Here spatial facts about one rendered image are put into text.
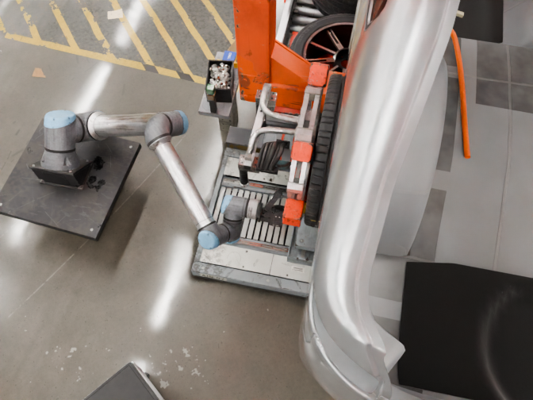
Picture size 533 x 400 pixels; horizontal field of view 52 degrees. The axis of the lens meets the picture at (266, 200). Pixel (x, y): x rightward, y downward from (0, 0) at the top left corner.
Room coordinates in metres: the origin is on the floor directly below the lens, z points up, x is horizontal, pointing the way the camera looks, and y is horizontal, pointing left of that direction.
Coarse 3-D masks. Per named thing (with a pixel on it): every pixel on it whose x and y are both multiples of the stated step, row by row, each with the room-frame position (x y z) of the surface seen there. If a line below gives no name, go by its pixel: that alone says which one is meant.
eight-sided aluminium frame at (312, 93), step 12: (312, 96) 1.35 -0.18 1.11; (300, 120) 1.23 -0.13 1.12; (312, 120) 1.23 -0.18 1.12; (300, 132) 1.17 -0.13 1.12; (312, 132) 1.17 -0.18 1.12; (300, 168) 1.30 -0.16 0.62; (288, 180) 1.04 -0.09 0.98; (300, 180) 1.03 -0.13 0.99; (288, 192) 1.01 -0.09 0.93; (300, 192) 1.00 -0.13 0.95
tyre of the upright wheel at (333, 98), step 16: (336, 80) 1.40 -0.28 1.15; (336, 96) 1.30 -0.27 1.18; (336, 112) 1.22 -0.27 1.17; (320, 128) 1.16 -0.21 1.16; (336, 128) 1.16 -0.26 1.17; (320, 144) 1.10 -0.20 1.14; (320, 160) 1.05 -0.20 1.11; (320, 176) 1.01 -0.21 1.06; (320, 192) 0.97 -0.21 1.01; (320, 208) 0.94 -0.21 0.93
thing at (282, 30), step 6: (288, 0) 2.64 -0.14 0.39; (294, 0) 2.74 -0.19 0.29; (288, 6) 2.58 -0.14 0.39; (288, 12) 2.54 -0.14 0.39; (294, 12) 2.60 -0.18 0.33; (282, 18) 2.48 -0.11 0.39; (288, 18) 2.48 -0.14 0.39; (282, 24) 2.44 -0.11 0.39; (288, 24) 2.53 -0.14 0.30; (282, 30) 2.39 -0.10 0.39; (282, 36) 2.34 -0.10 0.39; (282, 42) 2.30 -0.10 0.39
